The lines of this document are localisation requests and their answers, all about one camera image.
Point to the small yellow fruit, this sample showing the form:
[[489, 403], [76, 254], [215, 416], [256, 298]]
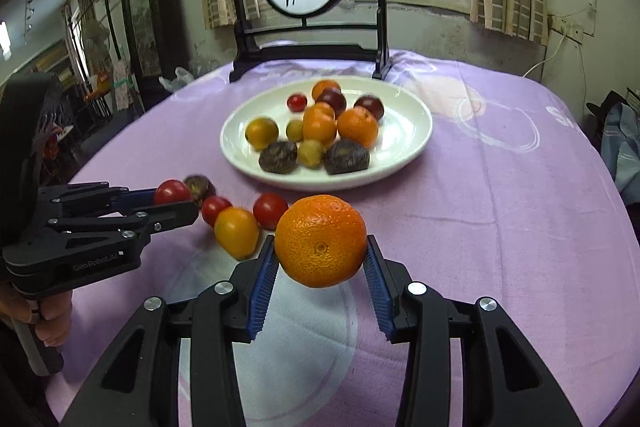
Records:
[[295, 130], [310, 153]]

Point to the yellow-orange smooth fruit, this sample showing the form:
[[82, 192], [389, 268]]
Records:
[[235, 232], [261, 132]]

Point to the dark wooden cabinet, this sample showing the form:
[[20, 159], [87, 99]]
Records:
[[150, 7]]

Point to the tall black pole stand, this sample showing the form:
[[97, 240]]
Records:
[[107, 17]]

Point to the dark purple fruit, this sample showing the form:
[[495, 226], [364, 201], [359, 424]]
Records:
[[200, 184]]

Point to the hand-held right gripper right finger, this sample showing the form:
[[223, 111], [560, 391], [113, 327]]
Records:
[[375, 287]]

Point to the smooth orange fruit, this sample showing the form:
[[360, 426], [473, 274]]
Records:
[[322, 107], [325, 87], [320, 128]]

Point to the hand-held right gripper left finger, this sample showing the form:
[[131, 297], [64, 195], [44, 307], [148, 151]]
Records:
[[262, 287]]

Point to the white wall power outlet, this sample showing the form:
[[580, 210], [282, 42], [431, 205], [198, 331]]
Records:
[[567, 29]]

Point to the red cherry tomato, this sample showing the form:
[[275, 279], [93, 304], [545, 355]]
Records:
[[171, 191], [296, 102], [214, 209], [269, 208]]

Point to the white oval plate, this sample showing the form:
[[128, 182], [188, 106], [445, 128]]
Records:
[[400, 132]]

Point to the person's left hand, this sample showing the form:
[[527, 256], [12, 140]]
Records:
[[52, 324]]

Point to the dark wrinkled dried fruit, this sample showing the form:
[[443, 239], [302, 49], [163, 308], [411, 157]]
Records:
[[277, 157], [346, 156]]

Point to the purple tablecloth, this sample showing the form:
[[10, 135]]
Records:
[[475, 207]]

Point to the white standing fan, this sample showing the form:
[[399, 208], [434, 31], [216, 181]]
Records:
[[97, 38]]

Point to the white plastic bag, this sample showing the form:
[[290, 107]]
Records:
[[175, 80]]

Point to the black chair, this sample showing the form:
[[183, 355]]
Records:
[[607, 102]]

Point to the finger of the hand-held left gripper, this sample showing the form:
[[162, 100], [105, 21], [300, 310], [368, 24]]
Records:
[[140, 198], [177, 213]]

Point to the blue cloth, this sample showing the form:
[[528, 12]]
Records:
[[620, 147]]

